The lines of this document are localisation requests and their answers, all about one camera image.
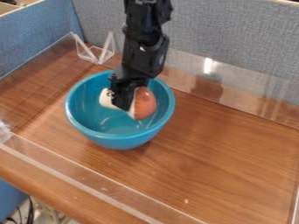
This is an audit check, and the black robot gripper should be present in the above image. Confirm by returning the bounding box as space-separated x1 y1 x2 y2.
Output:
108 0 173 111

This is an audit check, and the white brown toy mushroom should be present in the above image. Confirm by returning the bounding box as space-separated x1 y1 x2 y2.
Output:
98 87 156 120

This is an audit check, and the blue plastic bowl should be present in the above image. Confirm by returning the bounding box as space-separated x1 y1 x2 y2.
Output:
64 70 174 150

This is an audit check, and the clear acrylic left barrier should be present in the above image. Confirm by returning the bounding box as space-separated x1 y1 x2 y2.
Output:
0 31 73 79

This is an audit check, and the clear acrylic barrier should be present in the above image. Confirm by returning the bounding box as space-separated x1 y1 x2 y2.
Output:
0 31 73 79
0 123 205 224
160 48 299 130

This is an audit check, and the clear acrylic front barrier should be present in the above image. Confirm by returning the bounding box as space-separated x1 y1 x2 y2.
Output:
0 123 205 224

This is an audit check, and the clear acrylic back barrier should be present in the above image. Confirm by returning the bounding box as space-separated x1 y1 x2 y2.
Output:
160 48 299 130

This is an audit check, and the clear acrylic corner bracket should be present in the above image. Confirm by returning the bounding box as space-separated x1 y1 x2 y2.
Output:
70 31 116 65

